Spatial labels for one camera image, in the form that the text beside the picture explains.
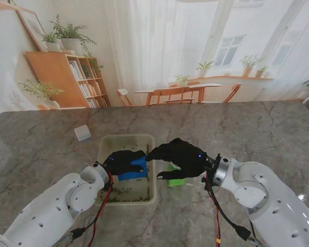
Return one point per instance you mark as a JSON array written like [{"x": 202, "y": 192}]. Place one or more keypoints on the blue plastic scraper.
[{"x": 134, "y": 176}]

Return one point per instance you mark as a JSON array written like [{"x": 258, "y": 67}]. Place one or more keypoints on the white square bottle cap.
[{"x": 82, "y": 132}]

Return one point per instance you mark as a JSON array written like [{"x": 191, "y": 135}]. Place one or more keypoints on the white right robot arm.
[{"x": 267, "y": 200}]

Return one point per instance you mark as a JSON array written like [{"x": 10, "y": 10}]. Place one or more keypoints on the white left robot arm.
[{"x": 54, "y": 211}]

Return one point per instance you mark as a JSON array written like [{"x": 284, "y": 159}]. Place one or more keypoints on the clear bottle with green base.
[{"x": 176, "y": 182}]

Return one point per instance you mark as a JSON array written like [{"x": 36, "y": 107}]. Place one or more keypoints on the cream plastic baking tray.
[{"x": 128, "y": 141}]

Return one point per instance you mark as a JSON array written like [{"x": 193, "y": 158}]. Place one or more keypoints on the printed room backdrop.
[{"x": 154, "y": 51}]

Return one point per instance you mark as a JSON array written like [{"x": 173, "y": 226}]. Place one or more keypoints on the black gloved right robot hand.
[{"x": 188, "y": 159}]

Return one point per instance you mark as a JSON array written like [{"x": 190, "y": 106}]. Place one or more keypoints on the scattered green beans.
[{"x": 134, "y": 199}]

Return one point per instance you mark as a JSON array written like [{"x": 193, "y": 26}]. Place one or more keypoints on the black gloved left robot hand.
[{"x": 121, "y": 162}]

